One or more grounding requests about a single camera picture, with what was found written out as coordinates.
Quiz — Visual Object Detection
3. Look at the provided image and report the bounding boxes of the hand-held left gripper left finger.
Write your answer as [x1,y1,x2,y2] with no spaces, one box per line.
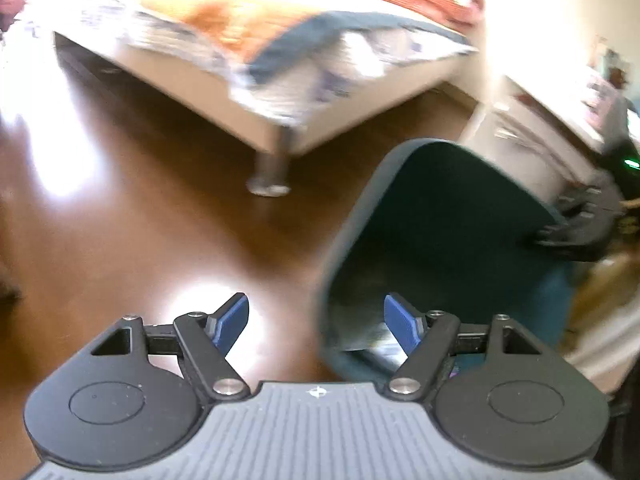
[90,292,251,402]

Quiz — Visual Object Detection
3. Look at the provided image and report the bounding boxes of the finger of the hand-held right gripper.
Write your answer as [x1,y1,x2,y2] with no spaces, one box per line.
[530,219,611,262]
[555,184,611,217]

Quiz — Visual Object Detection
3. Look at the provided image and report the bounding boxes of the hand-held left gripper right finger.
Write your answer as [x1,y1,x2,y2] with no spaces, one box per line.
[384,294,551,402]

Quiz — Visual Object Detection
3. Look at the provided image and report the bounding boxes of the teal plastic waste bin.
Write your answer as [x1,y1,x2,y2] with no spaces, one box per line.
[312,138,576,386]

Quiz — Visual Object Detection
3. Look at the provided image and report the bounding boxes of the white cabinet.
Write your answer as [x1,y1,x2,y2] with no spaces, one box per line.
[457,35,640,201]

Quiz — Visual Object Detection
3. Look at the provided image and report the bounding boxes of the metal bed leg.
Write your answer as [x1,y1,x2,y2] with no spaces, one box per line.
[247,125,293,197]

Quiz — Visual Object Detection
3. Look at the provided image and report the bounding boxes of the beige bed frame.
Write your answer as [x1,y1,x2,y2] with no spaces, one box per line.
[52,30,481,158]

